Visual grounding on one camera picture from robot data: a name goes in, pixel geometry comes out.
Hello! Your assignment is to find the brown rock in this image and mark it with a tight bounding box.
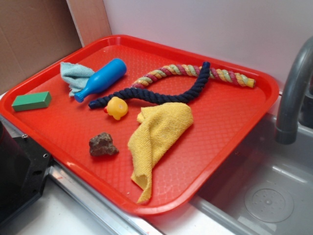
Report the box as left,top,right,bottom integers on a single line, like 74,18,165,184
89,132,119,157

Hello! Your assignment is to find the grey toy faucet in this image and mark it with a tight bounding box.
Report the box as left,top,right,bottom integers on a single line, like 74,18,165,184
274,37,313,144

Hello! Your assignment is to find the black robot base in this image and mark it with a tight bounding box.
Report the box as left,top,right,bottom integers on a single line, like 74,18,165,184
0,123,51,225

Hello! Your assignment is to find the blue plastic bottle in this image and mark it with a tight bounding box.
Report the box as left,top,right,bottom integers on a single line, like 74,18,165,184
74,58,127,103

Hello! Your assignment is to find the green rectangular block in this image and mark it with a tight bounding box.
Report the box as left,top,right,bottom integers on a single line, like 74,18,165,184
12,92,52,112

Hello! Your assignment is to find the yellow rubber duck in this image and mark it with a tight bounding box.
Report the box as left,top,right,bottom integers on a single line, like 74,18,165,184
104,96,128,120

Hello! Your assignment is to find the brown cardboard panel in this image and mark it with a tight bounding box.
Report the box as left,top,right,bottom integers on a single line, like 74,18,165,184
0,0,111,94

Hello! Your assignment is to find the grey plastic sink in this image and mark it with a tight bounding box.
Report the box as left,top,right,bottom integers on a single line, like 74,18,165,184
191,103,313,235

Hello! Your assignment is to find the light blue cloth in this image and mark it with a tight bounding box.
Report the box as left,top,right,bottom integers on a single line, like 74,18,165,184
60,62,95,97

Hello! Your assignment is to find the red plastic tray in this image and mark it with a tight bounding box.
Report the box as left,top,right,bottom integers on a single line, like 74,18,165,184
0,35,279,215

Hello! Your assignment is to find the navy blue rope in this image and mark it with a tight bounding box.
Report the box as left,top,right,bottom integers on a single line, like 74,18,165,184
88,61,211,110

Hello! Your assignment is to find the multicolour twisted rope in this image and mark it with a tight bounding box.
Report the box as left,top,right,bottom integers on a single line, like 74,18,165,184
130,63,256,90

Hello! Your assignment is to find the yellow cloth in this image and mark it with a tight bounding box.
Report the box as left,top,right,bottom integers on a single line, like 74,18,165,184
128,102,194,204

